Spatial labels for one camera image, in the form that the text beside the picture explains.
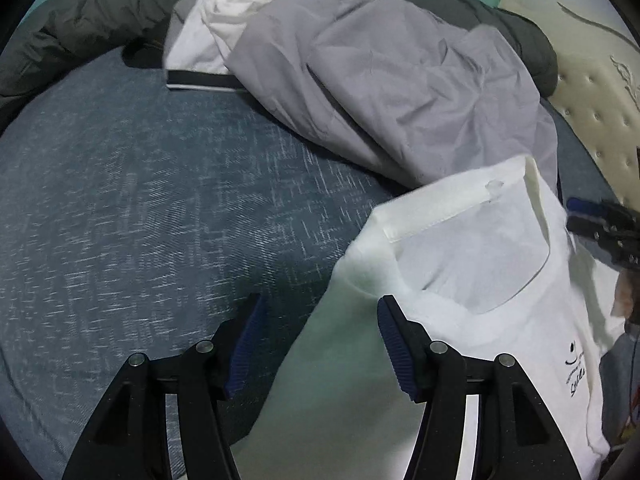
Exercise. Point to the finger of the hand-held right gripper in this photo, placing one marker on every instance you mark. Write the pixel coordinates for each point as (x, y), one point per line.
(582, 225)
(580, 205)

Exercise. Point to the grey jacket with white lining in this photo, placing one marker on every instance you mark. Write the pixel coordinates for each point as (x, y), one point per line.
(400, 85)

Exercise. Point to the blue patterned bed sheet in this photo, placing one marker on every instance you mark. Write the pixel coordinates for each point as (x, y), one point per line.
(125, 210)

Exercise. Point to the dark grey puffy quilt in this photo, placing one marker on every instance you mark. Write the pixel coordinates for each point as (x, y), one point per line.
(75, 25)

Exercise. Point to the beige tufted headboard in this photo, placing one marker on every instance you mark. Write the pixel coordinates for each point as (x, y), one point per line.
(600, 100)

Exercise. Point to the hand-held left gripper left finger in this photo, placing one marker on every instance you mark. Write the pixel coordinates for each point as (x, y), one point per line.
(245, 350)

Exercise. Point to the person's right hand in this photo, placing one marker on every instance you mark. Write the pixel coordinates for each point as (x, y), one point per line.
(627, 295)

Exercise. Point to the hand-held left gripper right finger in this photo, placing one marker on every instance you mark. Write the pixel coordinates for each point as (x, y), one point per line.
(395, 355)

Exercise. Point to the white shirt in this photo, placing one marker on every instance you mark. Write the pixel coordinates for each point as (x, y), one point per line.
(500, 270)

